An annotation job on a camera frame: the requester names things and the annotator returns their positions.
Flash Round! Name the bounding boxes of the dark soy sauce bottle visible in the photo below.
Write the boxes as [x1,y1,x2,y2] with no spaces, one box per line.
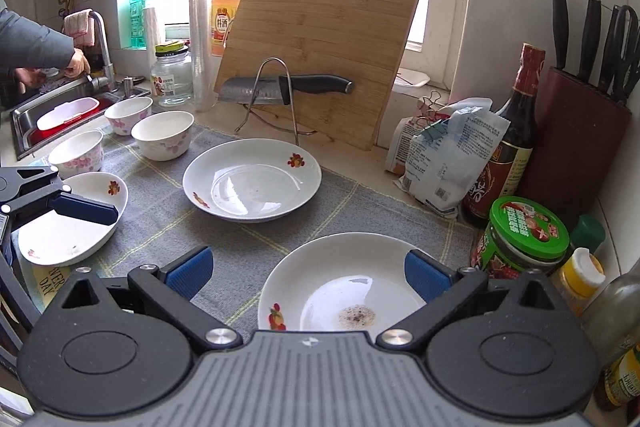
[461,43,546,229]

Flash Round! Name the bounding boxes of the floral bowl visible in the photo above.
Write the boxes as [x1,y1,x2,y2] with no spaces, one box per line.
[104,96,153,136]

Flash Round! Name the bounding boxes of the stained fruit plate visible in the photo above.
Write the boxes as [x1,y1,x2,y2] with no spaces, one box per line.
[257,232,425,337]

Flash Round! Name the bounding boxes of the short plastic bag roll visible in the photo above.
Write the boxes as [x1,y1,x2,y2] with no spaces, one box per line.
[143,0,166,67]

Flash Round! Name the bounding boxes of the orange cooking wine jug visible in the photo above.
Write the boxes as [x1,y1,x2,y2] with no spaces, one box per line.
[209,0,240,56]

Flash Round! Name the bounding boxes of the white plastic powder bag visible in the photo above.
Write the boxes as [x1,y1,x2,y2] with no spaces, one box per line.
[396,98,510,219]

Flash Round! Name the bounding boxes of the black handled kitchen knife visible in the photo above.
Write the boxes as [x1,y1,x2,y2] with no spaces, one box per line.
[219,75,354,105]

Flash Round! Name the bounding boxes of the clear glass oil bottle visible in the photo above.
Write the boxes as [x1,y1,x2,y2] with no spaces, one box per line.
[582,262,640,367]

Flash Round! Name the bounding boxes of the green dish soap bottle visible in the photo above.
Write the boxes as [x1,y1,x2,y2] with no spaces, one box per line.
[129,0,146,49]

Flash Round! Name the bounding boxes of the glass jar with lid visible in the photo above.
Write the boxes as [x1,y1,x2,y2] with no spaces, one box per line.
[151,40,193,107]

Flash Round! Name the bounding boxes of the dark vinegar bottle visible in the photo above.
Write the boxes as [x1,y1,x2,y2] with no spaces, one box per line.
[594,345,640,411]

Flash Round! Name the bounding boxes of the clipped red white bag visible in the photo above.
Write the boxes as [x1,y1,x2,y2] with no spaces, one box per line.
[385,92,492,176]

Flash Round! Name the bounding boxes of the green cap small bottle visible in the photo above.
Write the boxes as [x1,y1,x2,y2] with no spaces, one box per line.
[570,215,606,255]

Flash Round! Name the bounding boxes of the yellow cap spice jar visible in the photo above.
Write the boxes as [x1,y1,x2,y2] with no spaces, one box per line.
[550,247,605,317]

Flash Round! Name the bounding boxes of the tall plastic wrap roll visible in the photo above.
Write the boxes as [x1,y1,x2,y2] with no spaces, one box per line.
[189,0,219,112]

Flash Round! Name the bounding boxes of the metal wire board stand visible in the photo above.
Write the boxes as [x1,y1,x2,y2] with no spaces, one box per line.
[220,56,322,145]

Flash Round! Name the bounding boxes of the steel sink faucet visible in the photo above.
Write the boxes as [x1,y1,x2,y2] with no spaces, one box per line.
[91,10,117,93]

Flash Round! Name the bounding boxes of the steel kitchen sink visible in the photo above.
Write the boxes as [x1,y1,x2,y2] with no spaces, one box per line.
[10,78,151,160]

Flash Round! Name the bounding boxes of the white bowl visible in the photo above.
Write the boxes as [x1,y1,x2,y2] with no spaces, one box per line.
[131,110,195,161]
[48,130,104,179]

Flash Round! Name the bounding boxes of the pink checked dish cloth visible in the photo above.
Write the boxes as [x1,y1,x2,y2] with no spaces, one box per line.
[63,9,96,48]

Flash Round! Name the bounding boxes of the bamboo cutting board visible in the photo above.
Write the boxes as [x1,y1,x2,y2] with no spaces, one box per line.
[216,0,419,150]

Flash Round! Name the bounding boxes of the person at sink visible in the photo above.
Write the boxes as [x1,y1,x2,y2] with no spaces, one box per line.
[1,0,89,109]

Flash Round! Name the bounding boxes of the large fruit plate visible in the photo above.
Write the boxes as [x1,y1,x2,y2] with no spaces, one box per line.
[13,172,129,267]

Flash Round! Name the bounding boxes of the white colander basket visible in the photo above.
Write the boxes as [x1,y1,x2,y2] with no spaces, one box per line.
[37,96,100,132]

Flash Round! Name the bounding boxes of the dark red knife block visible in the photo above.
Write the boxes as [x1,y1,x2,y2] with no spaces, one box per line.
[516,0,640,228]

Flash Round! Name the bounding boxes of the green lid sauce jar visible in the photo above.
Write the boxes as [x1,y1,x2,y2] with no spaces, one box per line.
[470,196,570,280]

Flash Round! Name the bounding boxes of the red wash basin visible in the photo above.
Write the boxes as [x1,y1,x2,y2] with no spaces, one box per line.
[27,96,114,145]

